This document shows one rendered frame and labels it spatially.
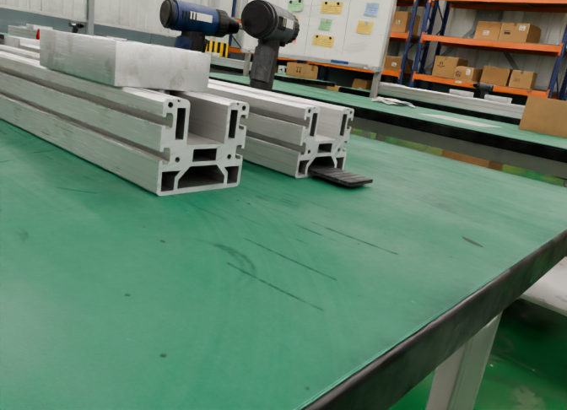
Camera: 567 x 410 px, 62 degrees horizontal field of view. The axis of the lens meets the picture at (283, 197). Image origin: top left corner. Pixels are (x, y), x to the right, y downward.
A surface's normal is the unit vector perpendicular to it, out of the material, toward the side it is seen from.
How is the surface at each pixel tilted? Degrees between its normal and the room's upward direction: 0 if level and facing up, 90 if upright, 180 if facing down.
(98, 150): 90
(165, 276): 0
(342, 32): 90
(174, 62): 90
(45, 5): 90
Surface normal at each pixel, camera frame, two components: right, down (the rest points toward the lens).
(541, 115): -0.73, 0.06
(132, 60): 0.74, 0.29
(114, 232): 0.14, -0.95
